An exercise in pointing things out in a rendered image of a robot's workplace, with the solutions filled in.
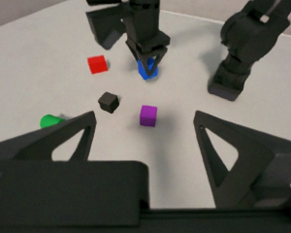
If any green cylinder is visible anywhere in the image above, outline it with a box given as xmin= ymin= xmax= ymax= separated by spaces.
xmin=40 ymin=115 xmax=65 ymax=128

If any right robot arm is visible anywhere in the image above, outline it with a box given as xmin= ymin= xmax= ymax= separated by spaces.
xmin=85 ymin=0 xmax=291 ymax=96

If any purple cube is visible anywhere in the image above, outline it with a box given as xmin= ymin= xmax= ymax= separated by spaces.
xmin=140 ymin=106 xmax=157 ymax=127

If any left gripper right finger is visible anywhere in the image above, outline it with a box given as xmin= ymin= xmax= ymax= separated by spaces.
xmin=193 ymin=110 xmax=291 ymax=208

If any blue cube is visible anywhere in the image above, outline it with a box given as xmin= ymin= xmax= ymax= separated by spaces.
xmin=138 ymin=57 xmax=158 ymax=80

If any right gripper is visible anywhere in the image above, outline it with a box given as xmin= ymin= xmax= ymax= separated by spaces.
xmin=125 ymin=0 xmax=171 ymax=76

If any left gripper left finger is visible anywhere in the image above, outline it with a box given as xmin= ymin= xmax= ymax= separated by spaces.
xmin=0 ymin=111 xmax=97 ymax=160

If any red rectangular block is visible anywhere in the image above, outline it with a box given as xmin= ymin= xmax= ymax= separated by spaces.
xmin=87 ymin=55 xmax=109 ymax=75

